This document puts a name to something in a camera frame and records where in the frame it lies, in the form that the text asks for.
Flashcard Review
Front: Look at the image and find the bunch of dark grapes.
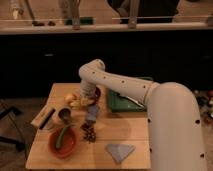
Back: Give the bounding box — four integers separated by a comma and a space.
81, 122, 96, 143

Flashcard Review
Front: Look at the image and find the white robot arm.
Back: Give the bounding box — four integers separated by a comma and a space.
79, 59, 207, 171

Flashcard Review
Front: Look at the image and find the yellow banana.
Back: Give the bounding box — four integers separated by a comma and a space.
70, 99, 87, 109

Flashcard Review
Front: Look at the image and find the yellow onion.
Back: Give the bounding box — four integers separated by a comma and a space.
64, 93, 77, 103

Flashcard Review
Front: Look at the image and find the dark purple bowl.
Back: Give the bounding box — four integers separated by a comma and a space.
95, 87, 101, 102

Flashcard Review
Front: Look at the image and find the orange bowl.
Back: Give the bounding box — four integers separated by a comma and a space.
48, 127, 77, 159

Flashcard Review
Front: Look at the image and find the green cucumber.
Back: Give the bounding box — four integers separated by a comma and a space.
55, 125, 74, 150

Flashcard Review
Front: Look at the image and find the blue triangular cloth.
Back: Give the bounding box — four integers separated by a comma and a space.
105, 144, 135, 164

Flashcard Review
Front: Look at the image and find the blue sponge block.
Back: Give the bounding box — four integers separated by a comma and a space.
86, 105, 99, 121

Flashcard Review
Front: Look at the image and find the small metal cup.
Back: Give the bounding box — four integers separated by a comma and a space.
58, 108, 71, 124

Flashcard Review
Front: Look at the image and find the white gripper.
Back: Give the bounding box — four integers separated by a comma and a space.
80, 80, 96, 106

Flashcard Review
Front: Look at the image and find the green plastic tray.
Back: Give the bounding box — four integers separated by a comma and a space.
107, 89, 146, 112

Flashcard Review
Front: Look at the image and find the wooden table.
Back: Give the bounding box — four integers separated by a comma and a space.
26, 86, 151, 171

